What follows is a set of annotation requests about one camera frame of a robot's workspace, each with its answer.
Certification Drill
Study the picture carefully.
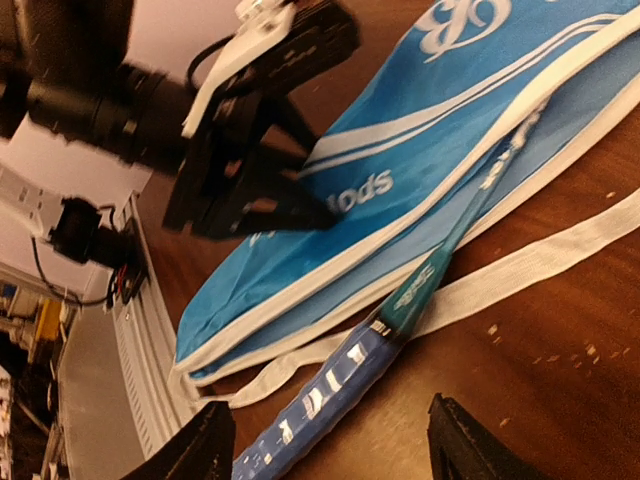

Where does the aluminium front rail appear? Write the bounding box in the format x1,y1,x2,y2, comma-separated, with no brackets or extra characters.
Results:
109,189,201,461

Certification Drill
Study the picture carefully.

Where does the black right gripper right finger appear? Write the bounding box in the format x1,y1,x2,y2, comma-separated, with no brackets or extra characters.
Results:
427,393,548,480

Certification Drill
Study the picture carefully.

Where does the blue racket bag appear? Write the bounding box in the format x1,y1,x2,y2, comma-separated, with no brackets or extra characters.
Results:
168,1,639,402

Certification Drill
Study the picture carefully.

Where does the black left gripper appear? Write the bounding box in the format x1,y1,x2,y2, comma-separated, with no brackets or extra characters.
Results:
1,65,338,240

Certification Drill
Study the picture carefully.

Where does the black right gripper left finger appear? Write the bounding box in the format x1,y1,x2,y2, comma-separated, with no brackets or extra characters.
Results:
122,402,235,480

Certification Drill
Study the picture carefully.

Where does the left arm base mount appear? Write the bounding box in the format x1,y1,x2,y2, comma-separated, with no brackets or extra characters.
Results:
49,197,148,305

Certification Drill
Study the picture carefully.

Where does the blue racket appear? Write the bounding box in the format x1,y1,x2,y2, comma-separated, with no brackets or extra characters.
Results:
232,102,547,479

